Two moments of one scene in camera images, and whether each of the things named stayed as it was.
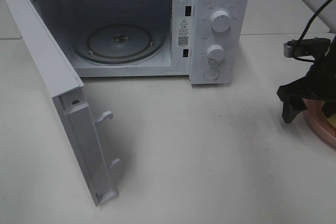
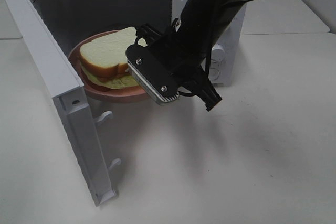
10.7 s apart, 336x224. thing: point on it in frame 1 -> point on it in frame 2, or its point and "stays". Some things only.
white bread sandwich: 332,119 -> 104,59
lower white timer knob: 216,53 stays
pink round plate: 319,120 -> 119,95
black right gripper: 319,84 -> 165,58
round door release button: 211,74 stays
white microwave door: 79,120 stays
